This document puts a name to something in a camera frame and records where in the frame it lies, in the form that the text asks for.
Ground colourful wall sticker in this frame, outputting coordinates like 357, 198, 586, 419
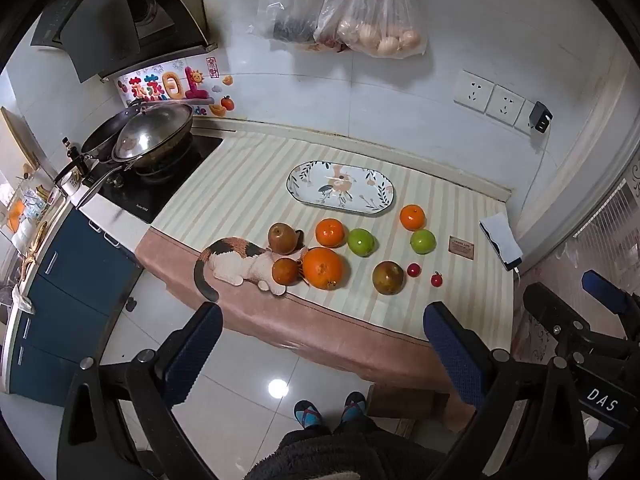
116, 57, 236, 118

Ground steel wok lid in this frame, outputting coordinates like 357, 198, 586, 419
113, 104, 193, 161

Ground large orange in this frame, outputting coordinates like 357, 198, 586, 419
301, 247, 347, 291

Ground black glass cooktop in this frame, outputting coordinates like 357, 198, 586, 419
97, 130, 223, 225

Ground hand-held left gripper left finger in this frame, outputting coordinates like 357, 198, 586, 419
57, 301, 224, 480

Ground person's blue right slipper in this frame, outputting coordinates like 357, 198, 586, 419
341, 391, 368, 422

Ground black wall charger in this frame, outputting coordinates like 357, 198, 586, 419
529, 101, 555, 134

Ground wooden stool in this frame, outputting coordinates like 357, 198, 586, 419
367, 382, 476, 436

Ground floral oval ceramic plate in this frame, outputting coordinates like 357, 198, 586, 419
286, 161, 396, 217

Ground clear plastic bag of onions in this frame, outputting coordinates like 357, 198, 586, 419
315, 0, 428, 58

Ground white wall outlet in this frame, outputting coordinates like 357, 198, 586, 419
454, 70, 496, 113
487, 85, 526, 126

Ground small orange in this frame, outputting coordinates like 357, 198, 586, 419
315, 218, 347, 249
399, 204, 426, 232

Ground black range hood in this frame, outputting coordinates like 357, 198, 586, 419
30, 0, 211, 83

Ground person's blue slipper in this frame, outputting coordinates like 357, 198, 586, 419
293, 400, 323, 430
341, 391, 368, 422

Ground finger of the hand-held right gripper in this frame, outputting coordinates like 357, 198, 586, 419
582, 270, 640, 341
522, 282, 598, 361

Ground person's dark fluffy robe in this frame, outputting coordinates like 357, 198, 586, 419
245, 416, 451, 480

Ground reddish green apple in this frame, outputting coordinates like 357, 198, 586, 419
372, 260, 405, 296

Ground red apple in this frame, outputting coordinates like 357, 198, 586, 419
267, 222, 301, 255

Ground clear plastic bag dark contents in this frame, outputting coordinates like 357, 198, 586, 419
250, 0, 331, 43

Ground brownish orange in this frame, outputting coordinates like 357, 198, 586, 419
271, 257, 302, 287

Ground blue kitchen cabinet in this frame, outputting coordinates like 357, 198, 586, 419
10, 207, 146, 406

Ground white mesh panel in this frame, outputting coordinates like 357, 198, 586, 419
565, 175, 640, 281

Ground wooden cutting board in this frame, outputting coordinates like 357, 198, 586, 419
0, 106, 42, 171

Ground person's blue left slipper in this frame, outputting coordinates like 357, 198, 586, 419
293, 400, 323, 430

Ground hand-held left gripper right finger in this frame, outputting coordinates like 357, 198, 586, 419
422, 301, 588, 480

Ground black phone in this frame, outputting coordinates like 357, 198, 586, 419
479, 220, 523, 272

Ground steel wok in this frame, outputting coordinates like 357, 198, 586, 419
75, 110, 195, 207

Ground small brown card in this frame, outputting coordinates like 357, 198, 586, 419
448, 235, 475, 259

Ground black frying pan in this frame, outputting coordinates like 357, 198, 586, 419
54, 99, 146, 191

